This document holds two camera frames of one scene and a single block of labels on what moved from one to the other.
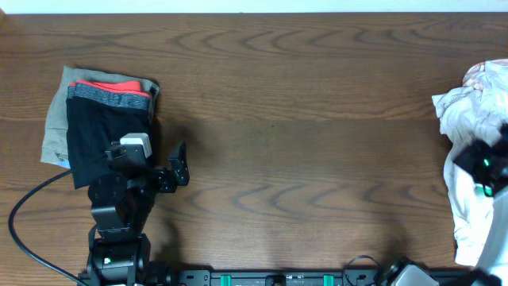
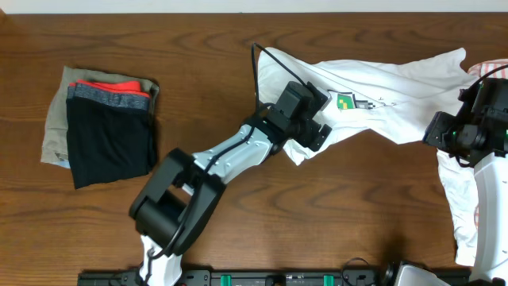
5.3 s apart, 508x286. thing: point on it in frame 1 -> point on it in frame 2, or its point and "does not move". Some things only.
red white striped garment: x=472 y=75 does not move
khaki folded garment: x=55 y=144 does not move
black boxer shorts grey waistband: x=97 y=117 does not move
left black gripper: x=179 y=176 -> x=307 y=138
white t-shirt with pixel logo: x=470 y=114 -> x=306 y=98
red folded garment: x=131 y=86 does not move
